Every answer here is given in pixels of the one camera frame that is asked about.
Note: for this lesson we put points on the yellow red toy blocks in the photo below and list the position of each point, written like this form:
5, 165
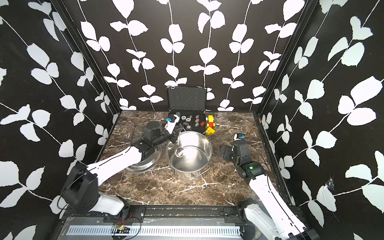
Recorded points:
210, 125

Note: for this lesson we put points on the white perforated cable duct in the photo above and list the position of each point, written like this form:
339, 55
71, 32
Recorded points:
161, 231

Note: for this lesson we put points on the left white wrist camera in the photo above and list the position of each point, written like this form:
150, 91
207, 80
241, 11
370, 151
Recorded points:
172, 121

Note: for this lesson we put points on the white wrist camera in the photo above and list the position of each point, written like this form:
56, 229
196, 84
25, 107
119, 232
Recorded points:
172, 121
239, 137

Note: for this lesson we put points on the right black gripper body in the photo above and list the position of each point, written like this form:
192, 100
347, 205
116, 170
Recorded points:
229, 154

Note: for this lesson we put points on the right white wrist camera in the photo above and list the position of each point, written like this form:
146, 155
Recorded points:
239, 137

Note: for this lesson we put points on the long metal spoon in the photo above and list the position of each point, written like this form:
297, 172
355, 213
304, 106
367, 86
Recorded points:
179, 150

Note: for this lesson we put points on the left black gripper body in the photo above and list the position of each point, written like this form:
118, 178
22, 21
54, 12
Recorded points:
173, 136

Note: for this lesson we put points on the stainless steel pot lid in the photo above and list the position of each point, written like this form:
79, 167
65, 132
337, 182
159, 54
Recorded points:
147, 164

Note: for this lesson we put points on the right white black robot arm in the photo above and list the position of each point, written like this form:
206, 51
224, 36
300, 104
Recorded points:
278, 221

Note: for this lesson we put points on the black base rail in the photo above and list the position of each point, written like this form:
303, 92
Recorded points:
231, 214

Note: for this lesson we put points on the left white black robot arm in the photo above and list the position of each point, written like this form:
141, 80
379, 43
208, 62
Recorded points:
81, 189

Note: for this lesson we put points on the black open case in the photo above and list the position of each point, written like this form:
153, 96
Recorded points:
189, 103

